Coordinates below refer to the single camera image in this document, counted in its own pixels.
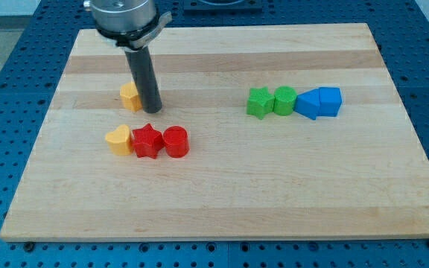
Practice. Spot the yellow hexagon block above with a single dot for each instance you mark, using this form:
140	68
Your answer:
130	97

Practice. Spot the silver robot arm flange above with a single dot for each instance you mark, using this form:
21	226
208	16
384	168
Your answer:
130	24

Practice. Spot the yellow heart block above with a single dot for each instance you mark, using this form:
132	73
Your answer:
120	140

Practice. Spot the red cylinder block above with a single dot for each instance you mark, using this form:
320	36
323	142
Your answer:
176	141

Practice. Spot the green star block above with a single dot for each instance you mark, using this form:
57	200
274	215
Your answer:
260	102

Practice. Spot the red star block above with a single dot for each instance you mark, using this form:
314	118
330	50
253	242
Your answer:
147	142

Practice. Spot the green cylinder block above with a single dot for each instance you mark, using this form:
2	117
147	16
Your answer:
285	99

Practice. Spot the wooden board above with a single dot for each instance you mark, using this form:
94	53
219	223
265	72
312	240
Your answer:
360	175

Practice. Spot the blue triangle block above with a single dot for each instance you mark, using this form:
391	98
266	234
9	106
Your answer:
308	104

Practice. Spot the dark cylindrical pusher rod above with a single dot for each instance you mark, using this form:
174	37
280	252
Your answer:
144	77

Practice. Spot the blue pentagon block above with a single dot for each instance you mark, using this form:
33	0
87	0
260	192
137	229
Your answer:
330	101

